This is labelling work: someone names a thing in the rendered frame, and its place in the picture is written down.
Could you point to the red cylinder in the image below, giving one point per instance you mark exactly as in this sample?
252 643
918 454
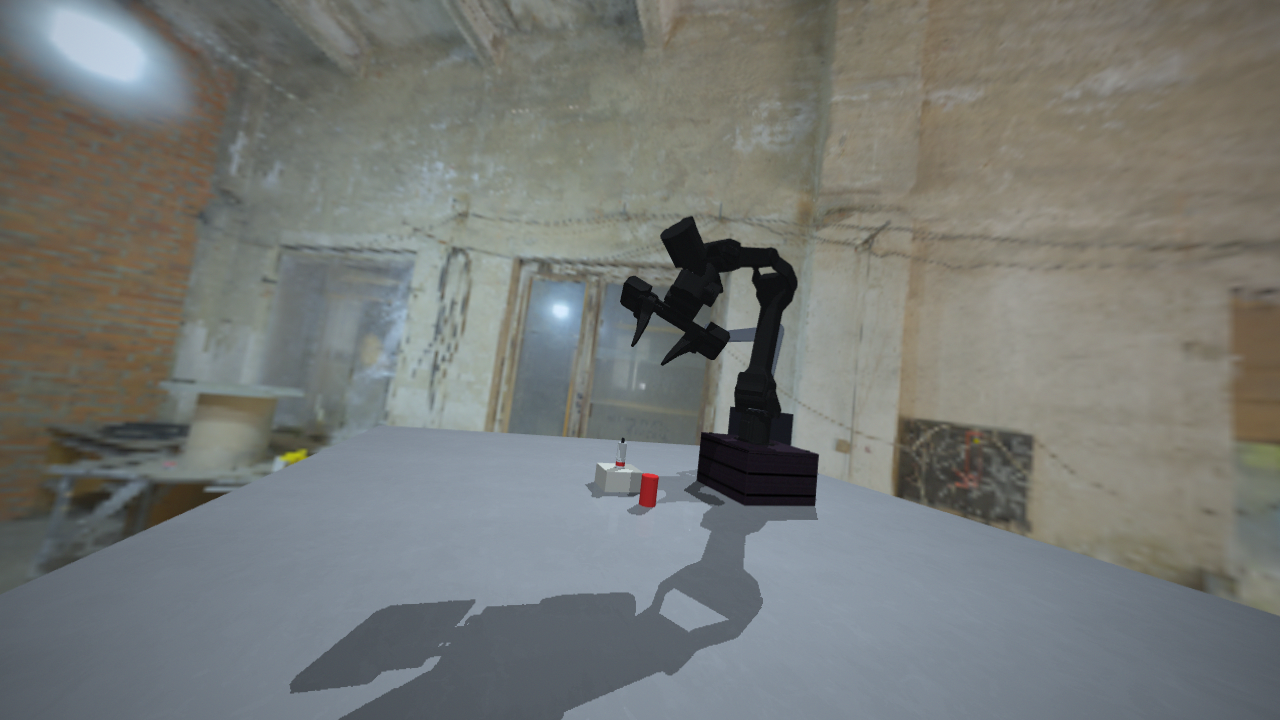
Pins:
648 490

